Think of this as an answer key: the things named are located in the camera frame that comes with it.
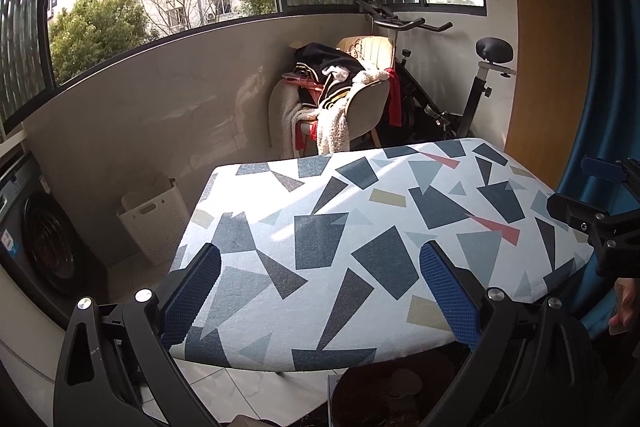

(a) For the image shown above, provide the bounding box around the white fleece blanket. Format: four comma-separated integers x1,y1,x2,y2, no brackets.
267,69,391,158

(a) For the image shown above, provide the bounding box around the brown round bin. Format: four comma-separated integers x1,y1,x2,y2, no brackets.
332,349,468,427

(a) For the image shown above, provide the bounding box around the white laundry cabinet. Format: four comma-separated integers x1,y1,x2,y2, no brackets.
0,127,31,170

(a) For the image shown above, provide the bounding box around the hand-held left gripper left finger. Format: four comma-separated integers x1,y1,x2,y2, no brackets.
52,243,223,427

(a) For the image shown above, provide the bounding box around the black exercise bike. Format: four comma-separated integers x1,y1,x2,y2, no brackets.
355,0,516,142

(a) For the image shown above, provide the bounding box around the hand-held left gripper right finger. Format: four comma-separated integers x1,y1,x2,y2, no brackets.
419,241,593,427

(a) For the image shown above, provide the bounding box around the large green tree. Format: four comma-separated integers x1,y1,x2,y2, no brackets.
47,0,161,85

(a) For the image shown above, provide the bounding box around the table with geometric cloth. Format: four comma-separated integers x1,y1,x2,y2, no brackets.
169,138,596,373

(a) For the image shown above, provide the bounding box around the blue curtain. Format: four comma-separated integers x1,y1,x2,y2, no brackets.
555,0,640,338

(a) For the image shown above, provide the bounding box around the black striped jacket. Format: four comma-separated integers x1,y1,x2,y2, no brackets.
292,42,368,108

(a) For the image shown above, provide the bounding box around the white blue leaflet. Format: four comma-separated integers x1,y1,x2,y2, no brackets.
327,374,345,427

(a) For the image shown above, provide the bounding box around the cream cushion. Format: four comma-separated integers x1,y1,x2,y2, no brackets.
336,36,397,70

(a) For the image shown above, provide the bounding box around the white laundry basket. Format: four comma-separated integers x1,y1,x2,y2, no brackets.
117,175,191,265

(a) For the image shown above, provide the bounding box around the person's right hand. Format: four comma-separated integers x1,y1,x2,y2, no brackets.
609,277,640,335

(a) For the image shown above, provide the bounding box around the red cloth on chair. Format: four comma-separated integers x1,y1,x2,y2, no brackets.
385,69,403,128

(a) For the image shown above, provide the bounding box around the pink cloth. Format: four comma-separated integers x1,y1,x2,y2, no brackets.
282,74,323,92

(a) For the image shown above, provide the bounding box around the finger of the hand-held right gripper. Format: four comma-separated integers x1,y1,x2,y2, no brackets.
580,155,640,194
546,191,640,241

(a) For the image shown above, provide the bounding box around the grey washing machine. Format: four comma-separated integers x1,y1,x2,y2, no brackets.
0,152,108,328

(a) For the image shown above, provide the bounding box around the light wooden panel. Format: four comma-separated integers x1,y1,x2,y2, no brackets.
497,0,593,188

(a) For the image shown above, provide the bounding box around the beige shell chair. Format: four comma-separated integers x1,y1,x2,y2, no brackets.
270,36,401,158

